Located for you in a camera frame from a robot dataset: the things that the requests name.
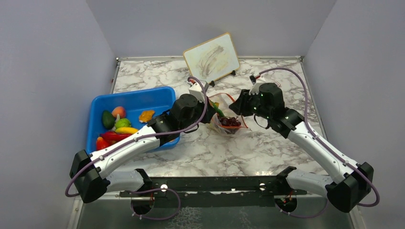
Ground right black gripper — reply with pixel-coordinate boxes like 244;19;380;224
229;89;272;120

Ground purple grapes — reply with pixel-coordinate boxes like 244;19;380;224
219;117;242;135

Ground clear zip top bag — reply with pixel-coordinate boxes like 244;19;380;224
207;93;248;137

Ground green chili pepper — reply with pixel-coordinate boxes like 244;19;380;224
210;101;225;117

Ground orange nugget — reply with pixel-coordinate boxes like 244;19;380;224
139;110;155;123

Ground dark green avocado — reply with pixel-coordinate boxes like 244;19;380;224
102;110;116;130

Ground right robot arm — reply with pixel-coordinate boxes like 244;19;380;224
229;83;374;213

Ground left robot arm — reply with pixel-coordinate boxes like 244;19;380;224
65;93;215;203

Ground blue plastic bin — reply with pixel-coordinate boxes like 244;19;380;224
85;86;176;153

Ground light green vegetable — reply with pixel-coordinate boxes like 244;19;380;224
115;118;131;129

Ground peach at bin left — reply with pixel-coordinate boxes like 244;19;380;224
111;106;127;119

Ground single yellow banana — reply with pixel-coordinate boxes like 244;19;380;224
115;127;139;135

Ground red chili pepper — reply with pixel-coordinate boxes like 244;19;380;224
100;131;132;142

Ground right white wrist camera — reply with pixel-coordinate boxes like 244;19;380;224
249;75;266;95

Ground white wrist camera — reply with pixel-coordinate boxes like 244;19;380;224
249;75;266;95
189;79;209;103

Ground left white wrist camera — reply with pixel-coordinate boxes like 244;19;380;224
189;79;209;103

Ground whiteboard with yellow frame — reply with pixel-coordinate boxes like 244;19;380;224
182;32;240;83

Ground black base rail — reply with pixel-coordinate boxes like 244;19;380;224
86;167;308;209

